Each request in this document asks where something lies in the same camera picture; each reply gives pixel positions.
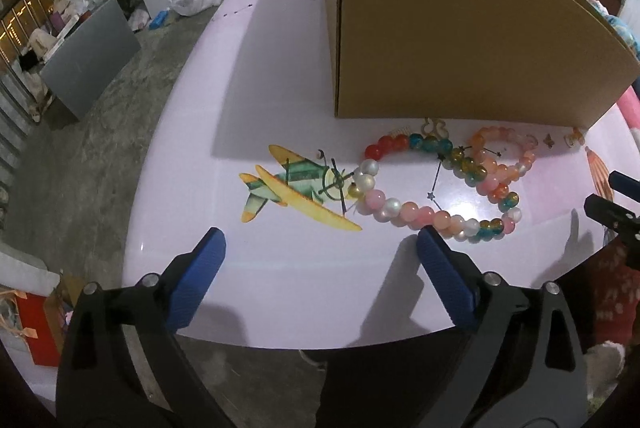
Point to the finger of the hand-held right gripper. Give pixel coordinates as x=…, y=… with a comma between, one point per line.
x=625, y=184
x=612, y=215

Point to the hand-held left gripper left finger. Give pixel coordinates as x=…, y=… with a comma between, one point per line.
x=200, y=278

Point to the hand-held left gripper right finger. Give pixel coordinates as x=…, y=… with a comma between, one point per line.
x=445, y=280

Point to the gold earring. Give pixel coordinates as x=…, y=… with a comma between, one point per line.
x=574, y=138

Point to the small butterfly charm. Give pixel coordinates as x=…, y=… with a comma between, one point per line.
x=549, y=140

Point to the gold bow-shaped charm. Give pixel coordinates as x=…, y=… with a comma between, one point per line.
x=432, y=128

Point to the brown cardboard box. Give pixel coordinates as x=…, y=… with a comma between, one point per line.
x=450, y=33

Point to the pink floral blanket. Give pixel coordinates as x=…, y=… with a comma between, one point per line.
x=631, y=108

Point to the red patterned cloth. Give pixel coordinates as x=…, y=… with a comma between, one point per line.
x=615, y=298

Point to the blue patterned quilt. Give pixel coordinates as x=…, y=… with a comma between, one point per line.
x=625, y=28

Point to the red box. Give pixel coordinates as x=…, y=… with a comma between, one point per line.
x=40, y=333

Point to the white cushion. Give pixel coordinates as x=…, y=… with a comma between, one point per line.
x=25, y=265

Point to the metal railing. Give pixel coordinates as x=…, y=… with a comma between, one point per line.
x=12, y=133

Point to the grey board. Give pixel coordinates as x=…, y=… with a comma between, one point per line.
x=90, y=53

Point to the blue packet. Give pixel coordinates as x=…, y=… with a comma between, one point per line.
x=160, y=19

